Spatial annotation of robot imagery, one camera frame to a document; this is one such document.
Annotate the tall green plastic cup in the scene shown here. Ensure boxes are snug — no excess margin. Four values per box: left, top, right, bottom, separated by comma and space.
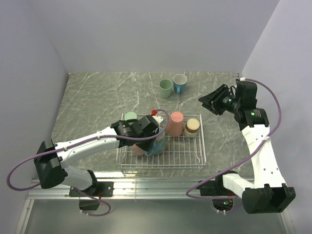
124, 112, 137, 122

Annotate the short green plastic cup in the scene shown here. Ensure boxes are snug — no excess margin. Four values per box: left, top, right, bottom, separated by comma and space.
159, 79, 173, 99

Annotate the pink mug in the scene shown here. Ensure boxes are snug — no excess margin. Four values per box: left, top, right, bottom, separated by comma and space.
132, 144, 145, 156

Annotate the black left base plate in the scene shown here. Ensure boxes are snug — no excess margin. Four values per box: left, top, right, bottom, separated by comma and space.
69, 181, 114, 211

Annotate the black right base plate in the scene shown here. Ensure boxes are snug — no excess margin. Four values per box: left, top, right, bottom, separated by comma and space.
199, 179, 244, 212

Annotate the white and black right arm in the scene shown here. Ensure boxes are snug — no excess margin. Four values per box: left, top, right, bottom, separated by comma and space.
199, 78, 296, 214

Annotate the white wire dish rack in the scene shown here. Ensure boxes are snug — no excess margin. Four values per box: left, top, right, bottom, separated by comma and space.
117, 114, 206, 169

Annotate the tall pink plastic cup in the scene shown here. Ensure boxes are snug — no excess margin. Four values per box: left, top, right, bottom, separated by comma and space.
167, 112, 184, 137

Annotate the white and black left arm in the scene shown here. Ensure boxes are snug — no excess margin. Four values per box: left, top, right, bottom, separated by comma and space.
34, 115, 164, 196

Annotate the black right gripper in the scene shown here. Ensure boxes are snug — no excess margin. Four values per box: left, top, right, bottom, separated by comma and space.
198, 84, 241, 116

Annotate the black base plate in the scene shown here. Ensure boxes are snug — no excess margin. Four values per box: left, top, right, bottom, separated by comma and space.
199, 179, 244, 212
69, 181, 114, 211

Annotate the blue mug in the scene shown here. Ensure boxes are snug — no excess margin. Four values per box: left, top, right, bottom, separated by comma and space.
173, 74, 188, 95
144, 133, 167, 156

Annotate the cream and brown ceramic cup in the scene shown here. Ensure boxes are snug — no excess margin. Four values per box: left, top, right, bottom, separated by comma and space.
184, 118, 200, 138

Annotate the blue mug, white inside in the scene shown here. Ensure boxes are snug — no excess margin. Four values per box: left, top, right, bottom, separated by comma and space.
173, 74, 188, 95

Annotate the aluminium mounting rail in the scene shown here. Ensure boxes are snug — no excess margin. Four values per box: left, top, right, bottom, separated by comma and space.
26, 177, 285, 200

